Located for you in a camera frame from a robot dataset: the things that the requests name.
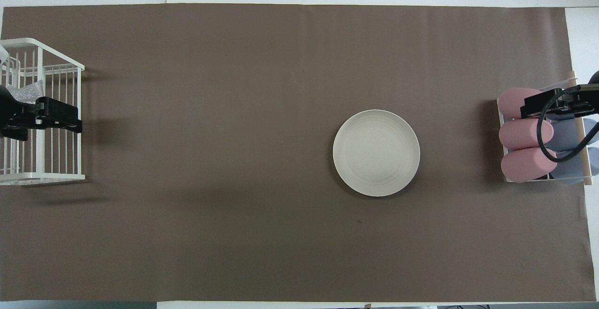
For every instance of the brown table mat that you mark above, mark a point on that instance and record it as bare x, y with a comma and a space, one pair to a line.
234, 112

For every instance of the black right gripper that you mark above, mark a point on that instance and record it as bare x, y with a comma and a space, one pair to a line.
585, 99

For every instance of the cup rack with wooden rod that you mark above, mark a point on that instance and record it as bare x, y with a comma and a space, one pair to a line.
586, 168

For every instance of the cream round plate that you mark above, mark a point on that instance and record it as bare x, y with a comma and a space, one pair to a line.
376, 153

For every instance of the pink plastic cup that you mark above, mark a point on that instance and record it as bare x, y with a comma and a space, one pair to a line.
524, 166
512, 103
519, 134

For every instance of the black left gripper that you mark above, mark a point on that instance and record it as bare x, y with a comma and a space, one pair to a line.
11, 112

